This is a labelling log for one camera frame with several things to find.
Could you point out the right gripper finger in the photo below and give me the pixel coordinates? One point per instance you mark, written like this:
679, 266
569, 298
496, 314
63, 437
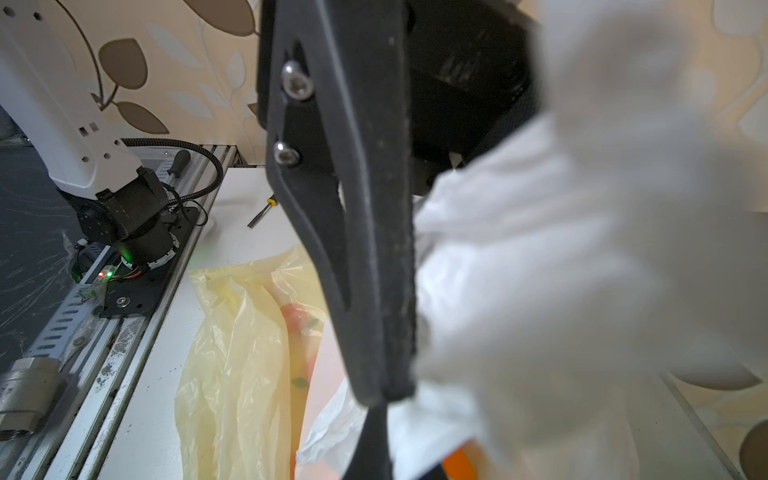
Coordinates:
371, 459

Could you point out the orange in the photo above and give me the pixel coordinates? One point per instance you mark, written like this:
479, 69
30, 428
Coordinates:
458, 466

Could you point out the white plastic bag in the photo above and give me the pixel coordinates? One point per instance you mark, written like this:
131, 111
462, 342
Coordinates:
605, 240

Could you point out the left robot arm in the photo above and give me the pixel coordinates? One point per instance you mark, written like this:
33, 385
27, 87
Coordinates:
468, 63

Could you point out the small screwdriver left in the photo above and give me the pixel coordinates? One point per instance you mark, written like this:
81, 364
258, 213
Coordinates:
270, 203

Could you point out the yellow plastic bag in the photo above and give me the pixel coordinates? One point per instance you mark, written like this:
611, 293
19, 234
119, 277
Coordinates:
241, 399

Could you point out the metal cylinder fitting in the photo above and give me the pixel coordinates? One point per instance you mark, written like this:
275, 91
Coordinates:
28, 389

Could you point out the black handled tool on rail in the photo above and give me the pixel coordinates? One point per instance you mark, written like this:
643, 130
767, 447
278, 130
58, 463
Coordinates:
179, 164

